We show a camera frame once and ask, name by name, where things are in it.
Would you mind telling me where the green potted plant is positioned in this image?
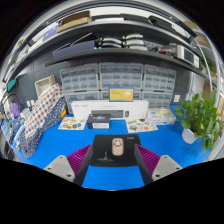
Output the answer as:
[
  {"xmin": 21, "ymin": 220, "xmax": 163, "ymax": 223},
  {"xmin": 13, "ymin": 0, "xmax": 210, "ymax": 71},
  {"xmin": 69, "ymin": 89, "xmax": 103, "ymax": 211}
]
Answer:
[{"xmin": 173, "ymin": 89, "xmax": 224, "ymax": 154}]

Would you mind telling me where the red blue plaid cloth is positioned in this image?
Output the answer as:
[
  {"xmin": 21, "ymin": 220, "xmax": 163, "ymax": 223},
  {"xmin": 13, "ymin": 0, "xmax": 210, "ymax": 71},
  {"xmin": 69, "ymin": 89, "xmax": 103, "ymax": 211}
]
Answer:
[{"xmin": 23, "ymin": 83, "xmax": 64, "ymax": 139}]

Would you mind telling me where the purple object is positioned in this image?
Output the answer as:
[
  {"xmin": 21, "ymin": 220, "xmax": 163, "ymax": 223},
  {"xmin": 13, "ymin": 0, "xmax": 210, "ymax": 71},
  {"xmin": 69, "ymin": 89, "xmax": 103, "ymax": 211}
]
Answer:
[{"xmin": 9, "ymin": 102, "xmax": 21, "ymax": 120}]

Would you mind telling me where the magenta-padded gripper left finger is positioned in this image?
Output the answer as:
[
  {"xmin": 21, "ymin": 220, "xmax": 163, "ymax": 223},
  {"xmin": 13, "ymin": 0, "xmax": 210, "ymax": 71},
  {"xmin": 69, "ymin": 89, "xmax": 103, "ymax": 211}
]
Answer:
[{"xmin": 43, "ymin": 143, "xmax": 95, "ymax": 187}]

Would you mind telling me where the teal object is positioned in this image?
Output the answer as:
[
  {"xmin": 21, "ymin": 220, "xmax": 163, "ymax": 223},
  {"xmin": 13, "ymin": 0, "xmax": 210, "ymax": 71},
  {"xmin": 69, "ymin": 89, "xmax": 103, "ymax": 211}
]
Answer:
[{"xmin": 6, "ymin": 78, "xmax": 18, "ymax": 92}]

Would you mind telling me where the white keyboard box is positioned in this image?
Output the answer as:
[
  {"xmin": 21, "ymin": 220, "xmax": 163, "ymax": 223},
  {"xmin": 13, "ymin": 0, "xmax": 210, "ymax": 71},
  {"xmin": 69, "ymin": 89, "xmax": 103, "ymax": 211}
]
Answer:
[{"xmin": 70, "ymin": 99, "xmax": 150, "ymax": 121}]

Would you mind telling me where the yellow and blue box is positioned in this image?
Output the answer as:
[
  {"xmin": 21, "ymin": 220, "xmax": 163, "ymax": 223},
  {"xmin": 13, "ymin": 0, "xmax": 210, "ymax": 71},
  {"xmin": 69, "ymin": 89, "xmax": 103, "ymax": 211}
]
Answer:
[{"xmin": 108, "ymin": 86, "xmax": 135, "ymax": 102}]

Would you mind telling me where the dark wall shelf unit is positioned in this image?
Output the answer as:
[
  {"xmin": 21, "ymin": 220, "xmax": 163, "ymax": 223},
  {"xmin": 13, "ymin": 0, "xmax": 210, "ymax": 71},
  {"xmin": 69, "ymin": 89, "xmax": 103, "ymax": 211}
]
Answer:
[{"xmin": 4, "ymin": 9, "xmax": 218, "ymax": 79}]

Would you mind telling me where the white tissue box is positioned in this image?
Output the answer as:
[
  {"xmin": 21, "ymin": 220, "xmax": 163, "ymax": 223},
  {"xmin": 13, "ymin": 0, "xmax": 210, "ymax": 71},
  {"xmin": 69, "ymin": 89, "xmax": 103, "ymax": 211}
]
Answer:
[{"xmin": 147, "ymin": 108, "xmax": 177, "ymax": 126}]

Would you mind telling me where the white wicker basket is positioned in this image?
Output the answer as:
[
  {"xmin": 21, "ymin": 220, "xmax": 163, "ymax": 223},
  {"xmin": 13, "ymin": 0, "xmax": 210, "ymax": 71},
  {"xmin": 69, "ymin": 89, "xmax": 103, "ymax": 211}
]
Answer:
[{"xmin": 34, "ymin": 75, "xmax": 57, "ymax": 98}]

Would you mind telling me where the sticker sheet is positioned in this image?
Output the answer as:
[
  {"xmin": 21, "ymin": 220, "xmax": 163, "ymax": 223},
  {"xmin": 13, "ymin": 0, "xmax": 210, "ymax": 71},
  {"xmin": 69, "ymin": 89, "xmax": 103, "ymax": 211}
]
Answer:
[
  {"xmin": 125, "ymin": 118, "xmax": 159, "ymax": 134},
  {"xmin": 57, "ymin": 116, "xmax": 87, "ymax": 131}
]

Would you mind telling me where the pink transparent computer mouse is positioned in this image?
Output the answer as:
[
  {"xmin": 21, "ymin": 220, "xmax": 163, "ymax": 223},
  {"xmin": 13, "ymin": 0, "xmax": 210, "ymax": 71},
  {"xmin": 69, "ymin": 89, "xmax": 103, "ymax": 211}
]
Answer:
[{"xmin": 111, "ymin": 137, "xmax": 125, "ymax": 157}]

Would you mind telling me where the black mouse pad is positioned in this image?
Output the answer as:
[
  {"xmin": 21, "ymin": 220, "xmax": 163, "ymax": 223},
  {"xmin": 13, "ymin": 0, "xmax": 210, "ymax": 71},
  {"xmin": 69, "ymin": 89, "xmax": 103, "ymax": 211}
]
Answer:
[{"xmin": 87, "ymin": 133, "xmax": 145, "ymax": 168}]

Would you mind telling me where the small black box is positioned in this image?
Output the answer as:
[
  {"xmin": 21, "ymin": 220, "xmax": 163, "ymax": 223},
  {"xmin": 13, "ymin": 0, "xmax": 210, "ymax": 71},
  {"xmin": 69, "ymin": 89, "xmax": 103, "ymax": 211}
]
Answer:
[{"xmin": 86, "ymin": 113, "xmax": 111, "ymax": 130}]

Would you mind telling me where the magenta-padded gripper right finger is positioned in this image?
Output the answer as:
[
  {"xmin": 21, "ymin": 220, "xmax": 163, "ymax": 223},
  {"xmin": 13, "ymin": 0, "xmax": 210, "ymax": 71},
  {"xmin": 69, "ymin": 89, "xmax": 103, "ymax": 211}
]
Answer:
[{"xmin": 133, "ymin": 143, "xmax": 184, "ymax": 186}]

